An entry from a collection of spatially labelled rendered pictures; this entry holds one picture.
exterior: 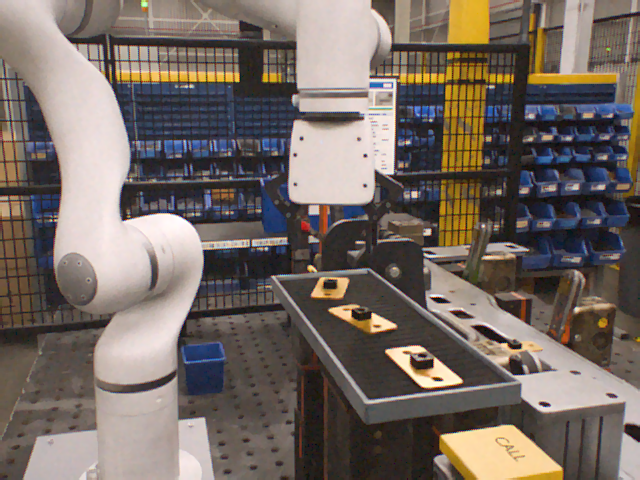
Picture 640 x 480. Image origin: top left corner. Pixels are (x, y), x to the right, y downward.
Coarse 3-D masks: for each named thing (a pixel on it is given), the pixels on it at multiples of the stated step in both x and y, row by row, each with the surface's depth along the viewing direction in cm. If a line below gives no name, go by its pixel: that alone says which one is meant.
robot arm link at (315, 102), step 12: (300, 96) 73; (312, 96) 71; (324, 96) 71; (336, 96) 71; (348, 96) 71; (360, 96) 72; (300, 108) 73; (312, 108) 72; (324, 108) 71; (336, 108) 71; (348, 108) 71; (360, 108) 72
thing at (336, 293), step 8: (320, 280) 83; (328, 280) 80; (336, 280) 80; (344, 280) 83; (320, 288) 79; (328, 288) 79; (336, 288) 79; (344, 288) 79; (312, 296) 76; (320, 296) 76; (328, 296) 76; (336, 296) 76
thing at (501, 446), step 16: (464, 432) 46; (480, 432) 46; (496, 432) 46; (512, 432) 47; (448, 448) 45; (464, 448) 44; (480, 448) 44; (496, 448) 44; (512, 448) 44; (528, 448) 44; (464, 464) 43; (480, 464) 43; (496, 464) 43; (512, 464) 43; (528, 464) 43; (544, 464) 43
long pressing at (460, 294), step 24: (432, 264) 154; (432, 288) 134; (456, 288) 134; (432, 312) 120; (480, 312) 120; (504, 312) 121; (480, 336) 108; (504, 336) 108; (528, 336) 108; (552, 360) 98; (576, 360) 98; (624, 384) 91; (624, 456) 73
